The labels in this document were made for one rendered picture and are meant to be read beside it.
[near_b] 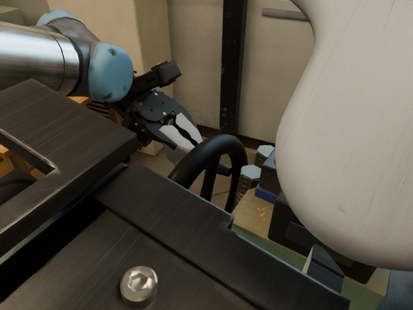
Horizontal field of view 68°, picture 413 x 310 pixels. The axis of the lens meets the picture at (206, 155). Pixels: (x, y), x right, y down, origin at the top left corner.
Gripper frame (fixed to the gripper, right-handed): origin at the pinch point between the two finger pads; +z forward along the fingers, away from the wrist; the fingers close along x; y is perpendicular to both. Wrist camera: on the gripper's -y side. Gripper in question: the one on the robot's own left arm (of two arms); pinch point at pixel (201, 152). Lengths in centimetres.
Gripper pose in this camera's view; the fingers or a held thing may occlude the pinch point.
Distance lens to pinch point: 51.7
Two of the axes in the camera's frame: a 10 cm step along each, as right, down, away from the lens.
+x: -5.3, 5.3, -6.6
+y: -4.2, 5.1, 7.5
